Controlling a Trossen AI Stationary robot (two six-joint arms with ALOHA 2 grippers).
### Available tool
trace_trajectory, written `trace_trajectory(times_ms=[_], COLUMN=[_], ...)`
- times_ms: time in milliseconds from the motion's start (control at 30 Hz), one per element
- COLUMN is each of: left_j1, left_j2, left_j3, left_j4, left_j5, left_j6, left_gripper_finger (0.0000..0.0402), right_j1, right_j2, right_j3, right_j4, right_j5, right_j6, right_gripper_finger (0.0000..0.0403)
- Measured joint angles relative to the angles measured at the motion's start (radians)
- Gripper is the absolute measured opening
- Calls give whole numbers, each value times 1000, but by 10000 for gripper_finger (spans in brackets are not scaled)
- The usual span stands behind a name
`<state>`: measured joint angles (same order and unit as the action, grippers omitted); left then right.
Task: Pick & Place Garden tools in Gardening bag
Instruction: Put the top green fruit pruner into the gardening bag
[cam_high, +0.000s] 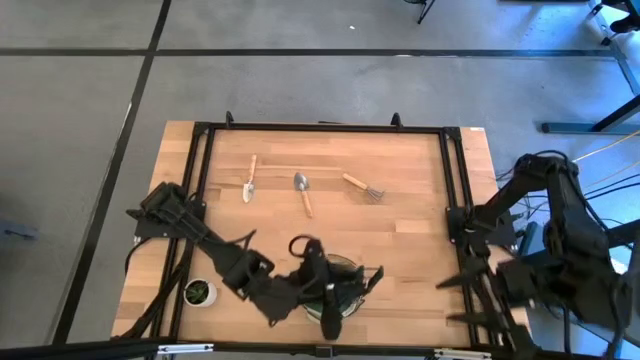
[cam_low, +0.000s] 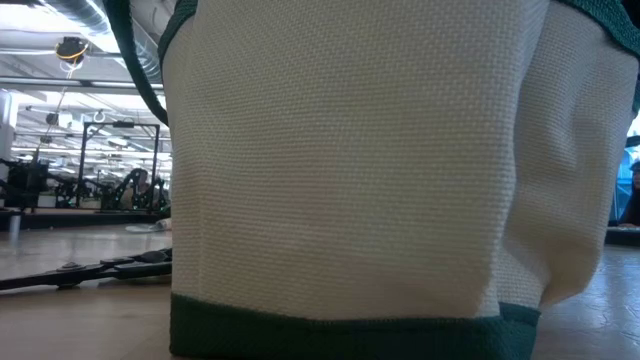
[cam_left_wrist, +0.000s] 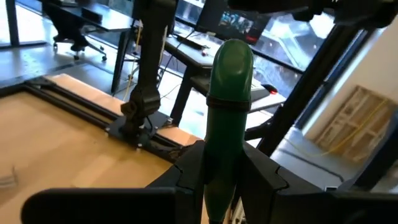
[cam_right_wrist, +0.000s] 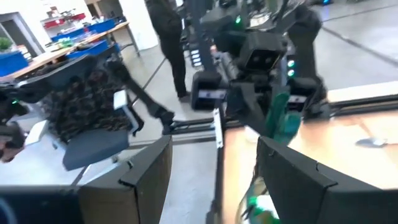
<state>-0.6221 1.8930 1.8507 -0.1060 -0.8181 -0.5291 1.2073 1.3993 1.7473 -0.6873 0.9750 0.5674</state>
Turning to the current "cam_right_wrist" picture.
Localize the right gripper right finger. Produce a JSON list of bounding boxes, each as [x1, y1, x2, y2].
[[256, 136, 338, 224]]

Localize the black aluminium table frame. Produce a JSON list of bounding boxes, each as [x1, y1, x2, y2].
[[161, 93, 398, 224]]

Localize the green background plant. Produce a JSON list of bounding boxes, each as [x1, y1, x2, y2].
[[0, 36, 14, 52]]

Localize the wooden workbench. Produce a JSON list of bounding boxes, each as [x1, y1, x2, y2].
[[0, 21, 141, 82]]

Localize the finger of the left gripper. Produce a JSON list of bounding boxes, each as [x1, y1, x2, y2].
[[229, 89, 268, 134]]

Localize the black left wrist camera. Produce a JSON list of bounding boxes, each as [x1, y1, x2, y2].
[[238, 30, 285, 74]]

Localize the person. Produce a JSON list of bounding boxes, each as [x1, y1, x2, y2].
[[144, 0, 192, 100], [0, 57, 175, 164]]

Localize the red storage tray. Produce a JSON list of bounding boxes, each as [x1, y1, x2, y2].
[[43, 12, 86, 30]]

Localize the grey office chair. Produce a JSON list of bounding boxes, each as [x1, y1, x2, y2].
[[23, 90, 146, 187]]

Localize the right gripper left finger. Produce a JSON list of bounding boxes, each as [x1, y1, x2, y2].
[[119, 135, 174, 224]]

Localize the grey cabinet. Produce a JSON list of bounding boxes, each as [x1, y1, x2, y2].
[[0, 11, 46, 58]]

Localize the blue storage bin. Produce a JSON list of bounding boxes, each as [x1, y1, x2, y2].
[[86, 18, 116, 34], [0, 51, 29, 77], [67, 40, 121, 60]]

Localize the wide wooden-handled trowel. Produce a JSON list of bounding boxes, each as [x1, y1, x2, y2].
[[354, 136, 389, 149]]

